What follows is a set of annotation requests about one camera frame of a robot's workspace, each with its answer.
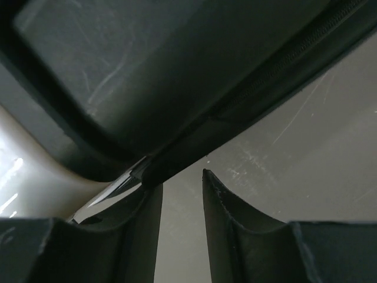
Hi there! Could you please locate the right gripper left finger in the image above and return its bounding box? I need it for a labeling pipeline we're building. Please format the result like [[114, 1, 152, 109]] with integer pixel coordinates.
[[67, 185, 163, 282]]

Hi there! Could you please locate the black and white suitcase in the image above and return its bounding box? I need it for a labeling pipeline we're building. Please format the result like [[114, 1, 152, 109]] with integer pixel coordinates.
[[1, 1, 376, 218]]

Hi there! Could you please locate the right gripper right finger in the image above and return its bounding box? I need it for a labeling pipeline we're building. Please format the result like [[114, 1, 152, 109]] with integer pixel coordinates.
[[203, 169, 287, 282]]

